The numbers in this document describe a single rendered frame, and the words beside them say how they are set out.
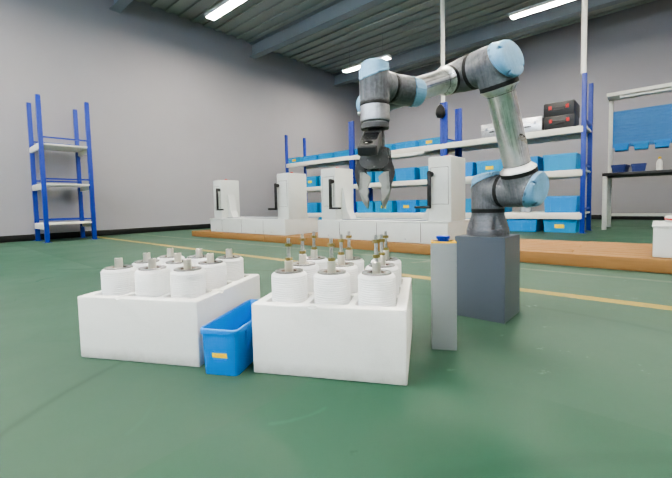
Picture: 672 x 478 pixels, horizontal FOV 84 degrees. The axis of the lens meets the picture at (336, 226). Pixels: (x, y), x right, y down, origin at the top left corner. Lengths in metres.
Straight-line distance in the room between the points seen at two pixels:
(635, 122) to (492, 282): 5.62
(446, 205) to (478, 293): 1.79
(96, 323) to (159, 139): 6.44
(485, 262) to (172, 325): 1.03
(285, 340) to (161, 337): 0.36
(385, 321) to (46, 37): 6.99
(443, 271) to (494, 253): 0.34
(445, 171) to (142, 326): 2.56
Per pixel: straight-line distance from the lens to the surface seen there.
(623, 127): 6.87
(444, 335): 1.16
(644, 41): 9.62
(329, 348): 0.95
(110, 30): 7.79
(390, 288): 0.93
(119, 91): 7.51
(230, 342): 1.01
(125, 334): 1.24
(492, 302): 1.45
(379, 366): 0.95
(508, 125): 1.34
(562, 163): 5.57
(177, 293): 1.14
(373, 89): 0.96
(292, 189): 4.39
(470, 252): 1.44
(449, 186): 3.17
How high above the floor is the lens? 0.43
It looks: 3 degrees down
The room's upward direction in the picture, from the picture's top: 1 degrees counter-clockwise
